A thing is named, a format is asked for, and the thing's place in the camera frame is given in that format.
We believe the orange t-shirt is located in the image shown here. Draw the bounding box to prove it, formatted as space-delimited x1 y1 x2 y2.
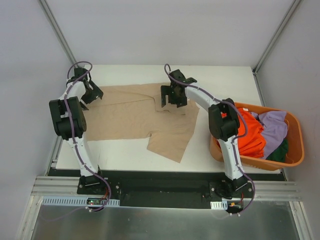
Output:
237 107 267 159

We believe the right white cable duct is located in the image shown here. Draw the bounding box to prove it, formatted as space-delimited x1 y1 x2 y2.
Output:
210 200 228 211

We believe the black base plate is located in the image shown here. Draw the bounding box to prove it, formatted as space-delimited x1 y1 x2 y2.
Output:
47 168 286 208

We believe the lavender t-shirt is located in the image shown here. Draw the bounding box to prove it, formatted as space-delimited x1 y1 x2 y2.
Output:
251 110 288 160

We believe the white cable duct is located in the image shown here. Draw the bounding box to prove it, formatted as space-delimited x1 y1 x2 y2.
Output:
42 196 120 208
210 200 228 211

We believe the aluminium frame post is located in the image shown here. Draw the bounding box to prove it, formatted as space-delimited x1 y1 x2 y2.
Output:
37 0 78 64
252 0 303 76

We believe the dark green t-shirt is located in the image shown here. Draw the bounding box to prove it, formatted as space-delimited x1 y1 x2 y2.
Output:
266 138 289 163

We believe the orange plastic basket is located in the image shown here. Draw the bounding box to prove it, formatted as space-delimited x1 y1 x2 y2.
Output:
209 101 306 172

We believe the left aluminium frame post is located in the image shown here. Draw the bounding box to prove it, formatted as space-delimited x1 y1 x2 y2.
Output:
37 0 78 64

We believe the left white cable duct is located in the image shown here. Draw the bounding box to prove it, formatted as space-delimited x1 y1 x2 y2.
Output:
42 196 120 208

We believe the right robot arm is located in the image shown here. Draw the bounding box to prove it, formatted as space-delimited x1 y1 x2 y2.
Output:
160 64 247 198

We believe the aluminium rail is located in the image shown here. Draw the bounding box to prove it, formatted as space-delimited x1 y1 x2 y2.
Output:
31 176 303 202

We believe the beige t-shirt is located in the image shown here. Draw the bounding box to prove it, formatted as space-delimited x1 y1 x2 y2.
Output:
84 83 199 163

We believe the right aluminium frame post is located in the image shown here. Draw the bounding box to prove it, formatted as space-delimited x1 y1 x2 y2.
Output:
252 0 303 76

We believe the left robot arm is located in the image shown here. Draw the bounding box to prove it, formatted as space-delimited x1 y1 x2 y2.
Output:
49 67 106 195

